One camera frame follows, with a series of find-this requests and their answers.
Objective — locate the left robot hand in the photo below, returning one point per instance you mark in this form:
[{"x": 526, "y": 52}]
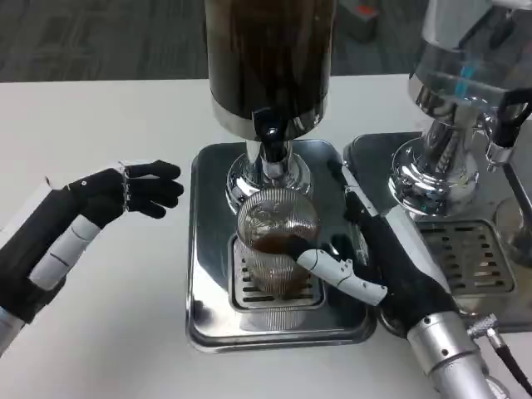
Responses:
[{"x": 95, "y": 195}]

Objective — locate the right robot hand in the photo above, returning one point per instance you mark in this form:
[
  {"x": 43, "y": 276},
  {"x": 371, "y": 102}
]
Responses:
[{"x": 403, "y": 270}]

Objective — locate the clear ribbed glass cup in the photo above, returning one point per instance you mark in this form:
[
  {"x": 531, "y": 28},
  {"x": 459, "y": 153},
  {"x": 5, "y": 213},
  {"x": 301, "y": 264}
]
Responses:
[{"x": 276, "y": 232}]

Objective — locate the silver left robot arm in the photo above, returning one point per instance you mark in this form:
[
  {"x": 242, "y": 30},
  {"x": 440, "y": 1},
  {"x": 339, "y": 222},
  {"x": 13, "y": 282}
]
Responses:
[{"x": 6, "y": 332}]

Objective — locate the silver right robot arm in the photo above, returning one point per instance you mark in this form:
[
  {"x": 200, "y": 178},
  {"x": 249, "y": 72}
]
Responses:
[{"x": 449, "y": 361}]

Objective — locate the steel slotted tray grid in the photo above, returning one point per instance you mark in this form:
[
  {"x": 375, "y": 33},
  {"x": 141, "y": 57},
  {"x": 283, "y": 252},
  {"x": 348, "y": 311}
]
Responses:
[
  {"x": 316, "y": 293},
  {"x": 469, "y": 257}
]

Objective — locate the steel drip tray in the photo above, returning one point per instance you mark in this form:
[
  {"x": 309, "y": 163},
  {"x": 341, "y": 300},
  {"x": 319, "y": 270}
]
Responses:
[
  {"x": 212, "y": 249},
  {"x": 370, "y": 154}
]

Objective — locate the black tap of clear dispenser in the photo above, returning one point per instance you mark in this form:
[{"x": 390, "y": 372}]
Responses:
[{"x": 509, "y": 120}]

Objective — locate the black tap of dark dispenser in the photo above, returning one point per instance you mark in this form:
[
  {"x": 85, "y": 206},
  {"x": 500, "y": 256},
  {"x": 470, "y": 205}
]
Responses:
[{"x": 270, "y": 133}]

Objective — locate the clear drink dispenser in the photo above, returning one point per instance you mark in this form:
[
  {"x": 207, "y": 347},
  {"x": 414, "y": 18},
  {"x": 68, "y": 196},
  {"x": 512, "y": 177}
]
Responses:
[{"x": 453, "y": 70}]

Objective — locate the dark drink dispenser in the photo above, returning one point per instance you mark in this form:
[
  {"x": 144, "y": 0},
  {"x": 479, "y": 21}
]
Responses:
[{"x": 270, "y": 54}]

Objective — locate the black box with red label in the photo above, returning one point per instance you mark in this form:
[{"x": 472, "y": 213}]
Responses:
[{"x": 359, "y": 16}]

